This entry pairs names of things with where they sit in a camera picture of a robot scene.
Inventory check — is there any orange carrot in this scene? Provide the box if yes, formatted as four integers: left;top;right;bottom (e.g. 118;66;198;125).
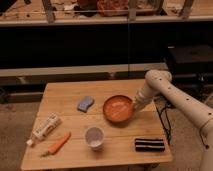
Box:
41;132;71;157

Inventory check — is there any blue sponge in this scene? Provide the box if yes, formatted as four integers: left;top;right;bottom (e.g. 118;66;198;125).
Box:
77;96;94;112

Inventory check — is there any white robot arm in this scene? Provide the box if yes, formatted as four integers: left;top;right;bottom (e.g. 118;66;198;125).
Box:
133;70;213;171

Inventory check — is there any wooden table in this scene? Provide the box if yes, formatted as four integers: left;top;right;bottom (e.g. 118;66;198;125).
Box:
21;79;172;171

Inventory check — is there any white paper cup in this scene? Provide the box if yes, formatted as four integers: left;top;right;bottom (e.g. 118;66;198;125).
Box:
85;127;104;151

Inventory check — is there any white toothpaste tube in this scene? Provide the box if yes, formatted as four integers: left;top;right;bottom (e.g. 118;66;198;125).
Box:
26;114;61;147

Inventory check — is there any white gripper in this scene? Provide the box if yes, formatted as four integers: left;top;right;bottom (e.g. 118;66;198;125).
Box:
133;96;149;111

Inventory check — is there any black white striped block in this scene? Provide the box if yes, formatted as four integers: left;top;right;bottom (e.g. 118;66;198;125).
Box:
135;138;165;152

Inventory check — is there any orange ceramic bowl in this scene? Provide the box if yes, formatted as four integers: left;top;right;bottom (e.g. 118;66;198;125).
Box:
103;95;133;123

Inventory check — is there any black cable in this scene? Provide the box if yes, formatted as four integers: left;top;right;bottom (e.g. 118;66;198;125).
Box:
155;98;173;145

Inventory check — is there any black box on shelf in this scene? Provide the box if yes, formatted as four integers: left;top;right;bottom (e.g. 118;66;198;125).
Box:
165;45;213;74

